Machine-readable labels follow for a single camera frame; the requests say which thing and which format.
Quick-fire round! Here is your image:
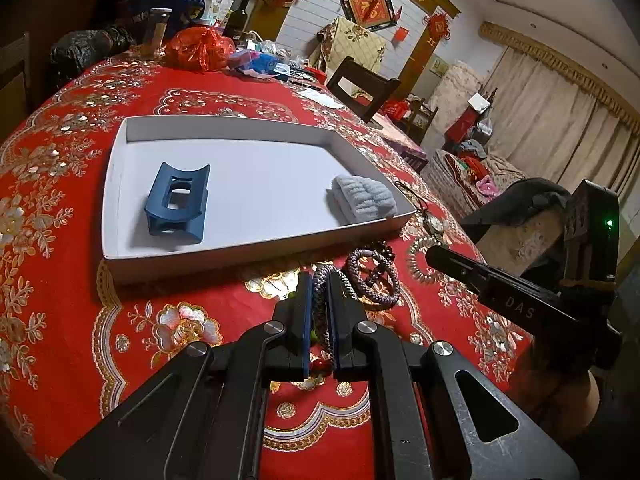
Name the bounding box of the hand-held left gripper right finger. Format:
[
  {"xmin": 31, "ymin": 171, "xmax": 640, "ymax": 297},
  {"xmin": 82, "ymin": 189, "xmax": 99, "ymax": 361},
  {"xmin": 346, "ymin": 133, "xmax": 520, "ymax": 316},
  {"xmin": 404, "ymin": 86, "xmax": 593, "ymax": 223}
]
[{"xmin": 325, "ymin": 272, "xmax": 581, "ymax": 480}]

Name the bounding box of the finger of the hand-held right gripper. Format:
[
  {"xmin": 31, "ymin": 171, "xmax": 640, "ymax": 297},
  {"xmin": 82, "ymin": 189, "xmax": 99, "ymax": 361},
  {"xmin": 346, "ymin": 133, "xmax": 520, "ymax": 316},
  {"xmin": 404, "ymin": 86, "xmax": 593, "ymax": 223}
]
[{"xmin": 425, "ymin": 245, "xmax": 572, "ymax": 332}]

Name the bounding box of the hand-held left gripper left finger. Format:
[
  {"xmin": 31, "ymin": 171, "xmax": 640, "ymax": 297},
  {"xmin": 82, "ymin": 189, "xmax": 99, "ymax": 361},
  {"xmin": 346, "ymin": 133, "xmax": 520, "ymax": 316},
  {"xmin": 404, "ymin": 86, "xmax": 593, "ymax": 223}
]
[{"xmin": 52, "ymin": 270, "xmax": 316, "ymax": 480}]

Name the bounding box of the grey rope bracelet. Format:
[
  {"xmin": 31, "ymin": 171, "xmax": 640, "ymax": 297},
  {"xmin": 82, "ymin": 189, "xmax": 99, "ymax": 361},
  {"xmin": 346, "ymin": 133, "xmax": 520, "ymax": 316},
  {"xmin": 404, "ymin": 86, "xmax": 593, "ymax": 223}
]
[{"xmin": 310, "ymin": 261, "xmax": 358, "ymax": 361}]

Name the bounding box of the light blue scrunchie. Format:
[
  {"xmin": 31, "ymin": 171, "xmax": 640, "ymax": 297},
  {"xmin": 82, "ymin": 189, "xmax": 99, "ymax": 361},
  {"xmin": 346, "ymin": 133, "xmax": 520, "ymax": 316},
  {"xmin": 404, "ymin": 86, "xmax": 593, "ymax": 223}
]
[{"xmin": 326, "ymin": 175, "xmax": 399, "ymax": 226}]

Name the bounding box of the white cardboard box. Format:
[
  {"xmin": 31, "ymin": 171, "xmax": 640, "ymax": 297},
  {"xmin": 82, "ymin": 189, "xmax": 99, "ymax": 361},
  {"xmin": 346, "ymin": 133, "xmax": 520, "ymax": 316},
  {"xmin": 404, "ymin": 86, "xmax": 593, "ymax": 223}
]
[{"xmin": 100, "ymin": 115, "xmax": 418, "ymax": 286}]

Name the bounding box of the blue hair claw clip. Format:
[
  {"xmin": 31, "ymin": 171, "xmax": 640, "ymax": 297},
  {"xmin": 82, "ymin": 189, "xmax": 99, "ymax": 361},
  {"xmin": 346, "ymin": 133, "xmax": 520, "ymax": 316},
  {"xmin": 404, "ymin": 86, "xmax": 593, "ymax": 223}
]
[{"xmin": 144, "ymin": 161, "xmax": 212, "ymax": 245}]

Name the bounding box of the person's right forearm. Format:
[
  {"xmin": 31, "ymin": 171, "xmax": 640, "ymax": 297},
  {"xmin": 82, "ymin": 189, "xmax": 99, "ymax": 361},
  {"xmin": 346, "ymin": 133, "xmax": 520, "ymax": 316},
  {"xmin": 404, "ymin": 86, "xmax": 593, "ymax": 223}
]
[{"xmin": 530, "ymin": 345, "xmax": 601, "ymax": 433}]

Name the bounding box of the beige upholstered chair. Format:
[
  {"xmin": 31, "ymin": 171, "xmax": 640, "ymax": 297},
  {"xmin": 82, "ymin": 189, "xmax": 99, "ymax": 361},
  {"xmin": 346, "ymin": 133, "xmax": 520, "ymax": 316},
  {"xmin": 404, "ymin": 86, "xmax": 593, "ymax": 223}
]
[{"xmin": 475, "ymin": 200, "xmax": 568, "ymax": 281}]

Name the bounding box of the dark grey jacket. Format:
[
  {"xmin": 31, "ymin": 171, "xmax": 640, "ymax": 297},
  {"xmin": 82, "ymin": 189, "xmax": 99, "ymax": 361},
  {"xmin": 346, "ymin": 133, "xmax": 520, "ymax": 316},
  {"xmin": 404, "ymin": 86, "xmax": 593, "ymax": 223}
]
[{"xmin": 460, "ymin": 177, "xmax": 571, "ymax": 231}]

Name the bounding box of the cluttered floral sofa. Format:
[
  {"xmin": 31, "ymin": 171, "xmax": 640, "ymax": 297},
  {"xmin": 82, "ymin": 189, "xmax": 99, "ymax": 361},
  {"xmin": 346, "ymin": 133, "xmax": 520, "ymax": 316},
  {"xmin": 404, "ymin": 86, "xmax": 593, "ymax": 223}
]
[{"xmin": 430, "ymin": 147, "xmax": 526, "ymax": 211}]

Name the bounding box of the beige curtain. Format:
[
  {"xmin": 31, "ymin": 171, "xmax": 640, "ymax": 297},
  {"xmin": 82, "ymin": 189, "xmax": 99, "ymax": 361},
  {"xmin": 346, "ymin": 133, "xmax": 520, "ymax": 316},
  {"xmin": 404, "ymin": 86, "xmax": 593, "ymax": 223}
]
[{"xmin": 480, "ymin": 22, "xmax": 640, "ymax": 201}]

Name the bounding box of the red hanging cloth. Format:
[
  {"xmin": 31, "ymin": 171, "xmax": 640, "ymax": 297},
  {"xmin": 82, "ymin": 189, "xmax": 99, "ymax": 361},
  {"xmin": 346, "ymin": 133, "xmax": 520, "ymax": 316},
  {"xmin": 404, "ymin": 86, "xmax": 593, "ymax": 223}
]
[{"xmin": 446, "ymin": 107, "xmax": 476, "ymax": 143}]

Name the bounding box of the small table with red cloth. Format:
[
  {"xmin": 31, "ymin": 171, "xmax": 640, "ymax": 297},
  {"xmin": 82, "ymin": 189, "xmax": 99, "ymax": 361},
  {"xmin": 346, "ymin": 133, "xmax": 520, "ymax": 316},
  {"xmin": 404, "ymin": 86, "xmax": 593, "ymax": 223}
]
[{"xmin": 372, "ymin": 112, "xmax": 428, "ymax": 171}]

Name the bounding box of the small wooden chair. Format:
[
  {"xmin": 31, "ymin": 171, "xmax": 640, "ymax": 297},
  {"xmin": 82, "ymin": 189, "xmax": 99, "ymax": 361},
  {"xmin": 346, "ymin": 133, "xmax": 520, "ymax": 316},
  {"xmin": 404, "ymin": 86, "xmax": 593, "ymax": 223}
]
[{"xmin": 405, "ymin": 97, "xmax": 440, "ymax": 143}]

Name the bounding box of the dark wooden chair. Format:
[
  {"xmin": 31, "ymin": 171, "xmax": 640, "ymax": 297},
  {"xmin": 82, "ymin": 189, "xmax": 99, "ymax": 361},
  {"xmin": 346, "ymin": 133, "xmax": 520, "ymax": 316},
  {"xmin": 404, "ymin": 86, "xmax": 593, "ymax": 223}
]
[
  {"xmin": 0, "ymin": 32, "xmax": 31, "ymax": 126},
  {"xmin": 325, "ymin": 56, "xmax": 402, "ymax": 123}
]

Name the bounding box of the blue tissue packet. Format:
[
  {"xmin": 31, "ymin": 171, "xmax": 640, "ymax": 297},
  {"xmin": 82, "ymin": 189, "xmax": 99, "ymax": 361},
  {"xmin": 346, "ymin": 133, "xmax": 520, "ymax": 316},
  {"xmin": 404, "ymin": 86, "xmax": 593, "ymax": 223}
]
[{"xmin": 230, "ymin": 50, "xmax": 293, "ymax": 81}]

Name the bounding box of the floral draped cloth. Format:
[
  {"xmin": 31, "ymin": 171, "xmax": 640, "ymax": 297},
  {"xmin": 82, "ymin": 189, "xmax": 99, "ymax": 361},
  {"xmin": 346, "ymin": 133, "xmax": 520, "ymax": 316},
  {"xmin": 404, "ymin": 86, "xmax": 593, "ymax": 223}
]
[{"xmin": 312, "ymin": 16, "xmax": 387, "ymax": 98}]

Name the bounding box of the red plastic bag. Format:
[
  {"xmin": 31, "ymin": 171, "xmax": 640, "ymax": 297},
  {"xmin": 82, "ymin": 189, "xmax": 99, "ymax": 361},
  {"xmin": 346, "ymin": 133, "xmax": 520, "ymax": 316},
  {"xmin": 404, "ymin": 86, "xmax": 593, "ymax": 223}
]
[{"xmin": 164, "ymin": 26, "xmax": 236, "ymax": 73}]

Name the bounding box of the dark wine bottle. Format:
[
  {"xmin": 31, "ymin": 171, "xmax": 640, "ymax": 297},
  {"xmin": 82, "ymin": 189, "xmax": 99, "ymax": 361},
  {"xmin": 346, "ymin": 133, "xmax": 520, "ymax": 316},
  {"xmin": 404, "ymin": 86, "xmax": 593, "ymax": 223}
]
[{"xmin": 222, "ymin": 0, "xmax": 253, "ymax": 43}]

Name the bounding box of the wooden stand with metal top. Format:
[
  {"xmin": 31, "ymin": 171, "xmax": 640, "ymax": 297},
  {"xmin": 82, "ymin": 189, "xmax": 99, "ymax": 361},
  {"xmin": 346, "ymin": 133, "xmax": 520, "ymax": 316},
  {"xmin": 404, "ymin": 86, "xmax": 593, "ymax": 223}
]
[{"xmin": 142, "ymin": 7, "xmax": 173, "ymax": 58}]

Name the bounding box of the blue bag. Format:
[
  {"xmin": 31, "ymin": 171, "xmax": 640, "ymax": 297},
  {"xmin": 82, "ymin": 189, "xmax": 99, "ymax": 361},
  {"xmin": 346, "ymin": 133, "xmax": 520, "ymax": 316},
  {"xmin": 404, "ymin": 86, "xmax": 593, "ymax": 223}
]
[{"xmin": 117, "ymin": 0, "xmax": 206, "ymax": 31}]

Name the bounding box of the green bead bracelet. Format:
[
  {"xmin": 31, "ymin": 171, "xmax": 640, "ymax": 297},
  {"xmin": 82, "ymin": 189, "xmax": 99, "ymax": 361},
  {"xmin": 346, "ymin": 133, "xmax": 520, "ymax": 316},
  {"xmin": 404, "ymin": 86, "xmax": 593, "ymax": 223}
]
[{"xmin": 286, "ymin": 287, "xmax": 318, "ymax": 341}]

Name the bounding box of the red bead bracelet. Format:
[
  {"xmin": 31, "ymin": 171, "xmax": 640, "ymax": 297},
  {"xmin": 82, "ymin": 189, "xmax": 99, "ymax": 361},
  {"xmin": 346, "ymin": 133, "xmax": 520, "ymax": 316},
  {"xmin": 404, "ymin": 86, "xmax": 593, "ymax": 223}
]
[{"xmin": 307, "ymin": 352, "xmax": 333, "ymax": 376}]

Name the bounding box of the purple grey braided bracelet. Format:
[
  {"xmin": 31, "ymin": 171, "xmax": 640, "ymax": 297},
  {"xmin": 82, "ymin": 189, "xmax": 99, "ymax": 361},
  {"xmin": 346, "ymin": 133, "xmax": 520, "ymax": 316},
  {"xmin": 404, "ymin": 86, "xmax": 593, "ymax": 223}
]
[{"xmin": 345, "ymin": 249, "xmax": 401, "ymax": 308}]

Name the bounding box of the silver spiky bracelet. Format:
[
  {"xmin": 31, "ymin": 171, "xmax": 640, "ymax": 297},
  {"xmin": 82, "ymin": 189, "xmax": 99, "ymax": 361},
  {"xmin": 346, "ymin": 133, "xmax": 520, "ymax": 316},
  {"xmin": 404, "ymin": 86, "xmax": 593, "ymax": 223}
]
[{"xmin": 406, "ymin": 237, "xmax": 451, "ymax": 288}]

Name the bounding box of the black cord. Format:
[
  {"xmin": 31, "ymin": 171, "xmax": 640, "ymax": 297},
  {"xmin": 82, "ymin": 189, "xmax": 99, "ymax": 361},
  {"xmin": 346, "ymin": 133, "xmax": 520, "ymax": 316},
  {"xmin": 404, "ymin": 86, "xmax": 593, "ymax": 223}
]
[{"xmin": 395, "ymin": 180, "xmax": 431, "ymax": 216}]

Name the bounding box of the red knot wall ornament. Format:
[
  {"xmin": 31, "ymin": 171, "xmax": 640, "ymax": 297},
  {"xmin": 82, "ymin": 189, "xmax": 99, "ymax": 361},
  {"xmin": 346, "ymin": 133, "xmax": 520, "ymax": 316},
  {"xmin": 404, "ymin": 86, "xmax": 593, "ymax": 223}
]
[{"xmin": 422, "ymin": 10, "xmax": 453, "ymax": 46}]

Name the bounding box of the red framed wall decoration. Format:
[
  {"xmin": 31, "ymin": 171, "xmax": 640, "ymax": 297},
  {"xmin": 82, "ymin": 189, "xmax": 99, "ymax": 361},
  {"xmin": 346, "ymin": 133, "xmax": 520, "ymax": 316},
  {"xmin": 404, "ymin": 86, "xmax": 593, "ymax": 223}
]
[{"xmin": 336, "ymin": 0, "xmax": 403, "ymax": 31}]

